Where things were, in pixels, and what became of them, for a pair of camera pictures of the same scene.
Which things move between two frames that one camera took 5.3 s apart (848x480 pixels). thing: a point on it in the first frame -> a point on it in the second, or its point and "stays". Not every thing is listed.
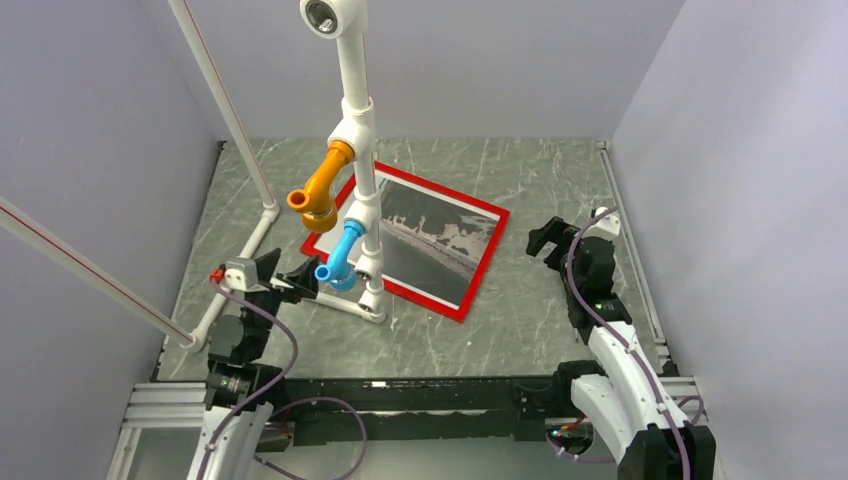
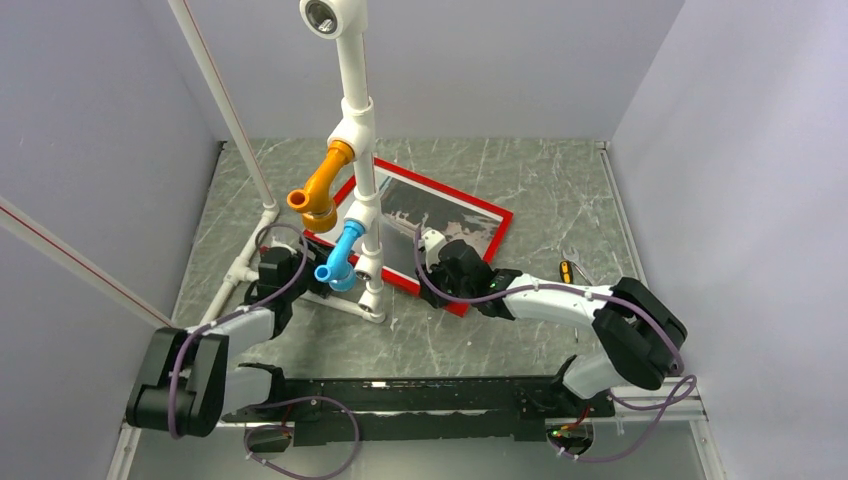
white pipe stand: x=343 y=21 stays
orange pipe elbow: x=318 y=209 stays
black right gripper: x=563 y=236 -> x=433 y=298
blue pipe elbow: x=338 y=270 stays
